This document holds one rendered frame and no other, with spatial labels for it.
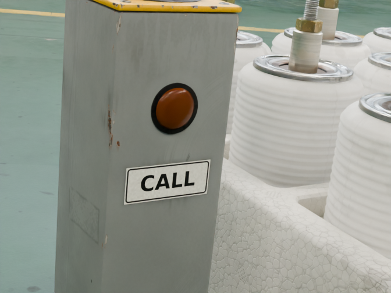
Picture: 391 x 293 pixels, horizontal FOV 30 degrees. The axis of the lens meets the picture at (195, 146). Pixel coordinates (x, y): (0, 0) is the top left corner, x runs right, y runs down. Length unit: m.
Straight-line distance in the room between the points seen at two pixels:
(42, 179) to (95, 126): 0.61
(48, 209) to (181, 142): 0.52
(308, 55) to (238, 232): 0.14
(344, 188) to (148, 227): 0.14
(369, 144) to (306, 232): 0.07
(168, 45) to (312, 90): 0.18
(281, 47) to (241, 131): 0.17
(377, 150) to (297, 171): 0.11
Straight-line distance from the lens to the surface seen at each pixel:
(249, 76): 0.54
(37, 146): 1.11
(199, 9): 0.37
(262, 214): 0.48
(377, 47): 0.77
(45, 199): 0.92
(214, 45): 0.38
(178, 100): 0.37
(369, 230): 0.46
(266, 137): 0.53
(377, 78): 0.60
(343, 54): 0.68
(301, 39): 0.55
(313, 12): 0.55
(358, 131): 0.45
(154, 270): 0.41
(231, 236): 0.52
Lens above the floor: 0.36
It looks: 18 degrees down
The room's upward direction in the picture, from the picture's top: 6 degrees clockwise
